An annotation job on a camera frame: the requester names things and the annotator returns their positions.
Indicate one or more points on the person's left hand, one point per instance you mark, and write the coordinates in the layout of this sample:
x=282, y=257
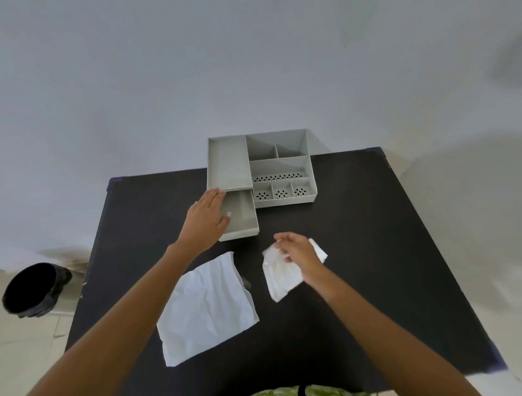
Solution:
x=204, y=224

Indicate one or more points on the person's right hand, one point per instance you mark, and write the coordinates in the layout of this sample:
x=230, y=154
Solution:
x=304, y=257

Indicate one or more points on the white cloth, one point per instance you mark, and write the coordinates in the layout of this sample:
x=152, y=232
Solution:
x=279, y=281

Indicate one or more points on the grey desk organizer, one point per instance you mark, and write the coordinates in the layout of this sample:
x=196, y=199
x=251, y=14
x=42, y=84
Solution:
x=228, y=163

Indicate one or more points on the white paper packet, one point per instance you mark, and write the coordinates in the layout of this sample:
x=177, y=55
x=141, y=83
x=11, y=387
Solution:
x=204, y=310

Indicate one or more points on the person's left forearm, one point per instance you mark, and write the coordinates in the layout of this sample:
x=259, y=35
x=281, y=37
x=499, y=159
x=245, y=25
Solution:
x=118, y=326

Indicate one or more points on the person's right forearm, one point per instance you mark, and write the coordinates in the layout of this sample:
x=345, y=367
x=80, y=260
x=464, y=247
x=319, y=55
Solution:
x=383, y=342

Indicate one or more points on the blue table corner guard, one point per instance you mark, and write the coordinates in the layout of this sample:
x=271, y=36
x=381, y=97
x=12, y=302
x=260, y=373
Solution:
x=113, y=183
x=495, y=359

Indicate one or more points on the green patterned clothing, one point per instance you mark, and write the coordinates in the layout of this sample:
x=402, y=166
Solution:
x=277, y=392

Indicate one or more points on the trash bin with black liner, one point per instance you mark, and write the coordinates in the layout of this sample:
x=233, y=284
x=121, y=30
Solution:
x=28, y=287

